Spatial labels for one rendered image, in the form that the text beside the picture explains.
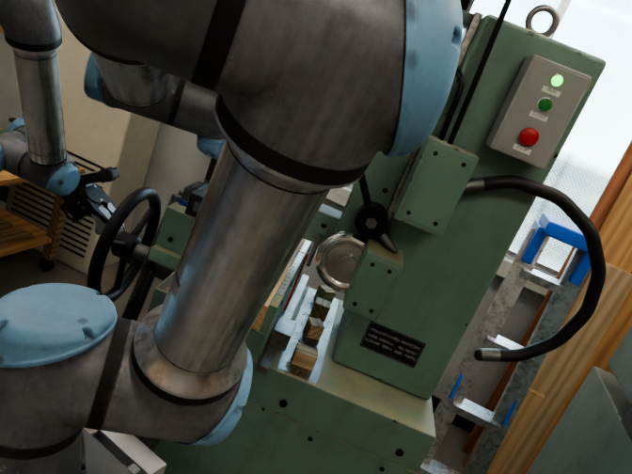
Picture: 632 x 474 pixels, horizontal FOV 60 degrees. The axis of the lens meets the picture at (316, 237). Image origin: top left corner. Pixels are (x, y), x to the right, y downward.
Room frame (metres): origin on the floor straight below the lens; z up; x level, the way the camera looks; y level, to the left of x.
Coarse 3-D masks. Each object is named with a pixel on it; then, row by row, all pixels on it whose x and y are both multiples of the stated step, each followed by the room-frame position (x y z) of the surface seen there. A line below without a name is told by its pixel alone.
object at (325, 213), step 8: (320, 208) 1.12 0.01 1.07; (328, 208) 1.15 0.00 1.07; (320, 216) 1.10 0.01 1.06; (328, 216) 1.10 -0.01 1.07; (336, 216) 1.10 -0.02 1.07; (312, 224) 1.10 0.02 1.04; (328, 224) 1.10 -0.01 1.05; (336, 224) 1.10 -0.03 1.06; (312, 232) 1.10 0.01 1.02; (328, 232) 1.10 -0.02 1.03; (312, 240) 1.10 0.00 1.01
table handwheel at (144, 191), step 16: (144, 192) 1.13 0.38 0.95; (128, 208) 1.07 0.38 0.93; (160, 208) 1.25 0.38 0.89; (112, 224) 1.03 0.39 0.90; (144, 224) 1.19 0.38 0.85; (112, 240) 1.02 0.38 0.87; (128, 240) 1.12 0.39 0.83; (144, 240) 1.26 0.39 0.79; (96, 256) 1.00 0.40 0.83; (128, 256) 1.11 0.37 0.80; (144, 256) 1.12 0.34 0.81; (96, 272) 1.00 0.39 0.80; (128, 272) 1.21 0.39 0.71; (96, 288) 1.01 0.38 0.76; (112, 288) 1.15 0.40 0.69
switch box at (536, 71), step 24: (528, 72) 0.96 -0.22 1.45; (552, 72) 0.95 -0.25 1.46; (576, 72) 0.95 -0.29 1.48; (528, 96) 0.95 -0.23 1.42; (552, 96) 0.95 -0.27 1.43; (576, 96) 0.95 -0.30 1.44; (504, 120) 0.96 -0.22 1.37; (528, 120) 0.95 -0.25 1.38; (552, 120) 0.95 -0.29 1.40; (504, 144) 0.95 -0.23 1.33; (552, 144) 0.95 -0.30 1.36
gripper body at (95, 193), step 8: (88, 184) 1.26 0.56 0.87; (72, 192) 1.25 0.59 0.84; (80, 192) 1.23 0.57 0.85; (88, 192) 1.24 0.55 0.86; (96, 192) 1.26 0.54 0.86; (104, 192) 1.29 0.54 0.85; (64, 200) 1.26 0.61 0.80; (72, 200) 1.23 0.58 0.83; (80, 200) 1.23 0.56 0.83; (96, 200) 1.24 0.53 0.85; (104, 200) 1.27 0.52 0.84; (64, 208) 1.23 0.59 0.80; (72, 208) 1.23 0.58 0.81; (80, 208) 1.23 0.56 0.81; (72, 216) 1.24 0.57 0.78; (80, 216) 1.23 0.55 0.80
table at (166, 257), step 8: (152, 248) 1.06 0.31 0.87; (160, 248) 1.07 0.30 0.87; (152, 256) 1.06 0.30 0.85; (160, 256) 1.06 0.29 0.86; (168, 256) 1.06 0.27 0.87; (176, 256) 1.06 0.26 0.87; (168, 264) 1.06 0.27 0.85; (176, 264) 1.06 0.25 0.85; (168, 280) 0.89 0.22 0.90; (160, 288) 0.85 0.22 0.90; (152, 296) 0.85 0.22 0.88; (160, 296) 0.85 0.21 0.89; (288, 296) 1.14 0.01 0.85; (152, 304) 0.85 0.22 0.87; (160, 304) 0.85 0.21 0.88; (272, 328) 0.96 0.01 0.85; (248, 336) 0.84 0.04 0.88; (256, 336) 0.84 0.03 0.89; (264, 336) 0.84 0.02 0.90; (248, 344) 0.84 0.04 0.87; (256, 344) 0.84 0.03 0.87; (256, 352) 0.84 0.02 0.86; (256, 360) 0.84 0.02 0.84
